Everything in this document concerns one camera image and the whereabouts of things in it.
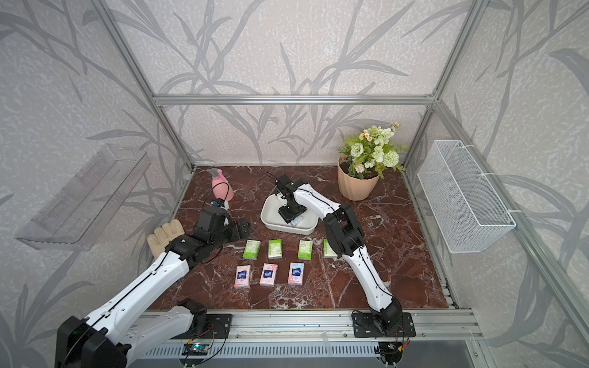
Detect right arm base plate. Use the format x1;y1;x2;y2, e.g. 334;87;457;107
351;310;417;338

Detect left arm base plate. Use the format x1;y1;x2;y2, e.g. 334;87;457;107
179;314;233;340

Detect aluminium front rail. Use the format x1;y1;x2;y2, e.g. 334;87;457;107
94;309;484;345

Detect beige flower pot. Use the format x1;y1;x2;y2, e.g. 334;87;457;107
337;154;380;201

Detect right circuit board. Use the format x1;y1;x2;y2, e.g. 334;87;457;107
374;341;406;360

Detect clear acrylic wall shelf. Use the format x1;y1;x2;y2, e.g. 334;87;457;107
15;144;151;251

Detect green tissue pack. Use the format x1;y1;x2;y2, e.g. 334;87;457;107
323;239;338;259
242;239;261;260
298;240;313;261
268;239;282;259

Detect white wire mesh basket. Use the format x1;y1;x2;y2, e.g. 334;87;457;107
417;140;516;254

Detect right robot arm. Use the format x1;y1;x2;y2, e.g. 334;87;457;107
274;175;403;336

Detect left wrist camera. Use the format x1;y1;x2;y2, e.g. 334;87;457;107
211;198;229;211

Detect pink Tempo tissue pack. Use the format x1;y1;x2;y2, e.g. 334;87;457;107
290;216;304;227
234;265;252;289
259;263;279;287
288;262;305;285

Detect pink spray bottle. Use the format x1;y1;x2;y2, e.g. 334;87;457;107
207;167;234;202

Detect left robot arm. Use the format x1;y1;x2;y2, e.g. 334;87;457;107
55;206;251;367

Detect left green circuit board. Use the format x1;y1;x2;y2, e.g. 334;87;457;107
181;342;210;357

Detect artificial green white flowers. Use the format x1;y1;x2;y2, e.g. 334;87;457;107
340;122;409;179

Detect beige work glove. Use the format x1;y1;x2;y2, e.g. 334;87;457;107
147;219;185;259

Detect white storage box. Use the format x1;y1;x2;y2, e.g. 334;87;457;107
260;194;319;236

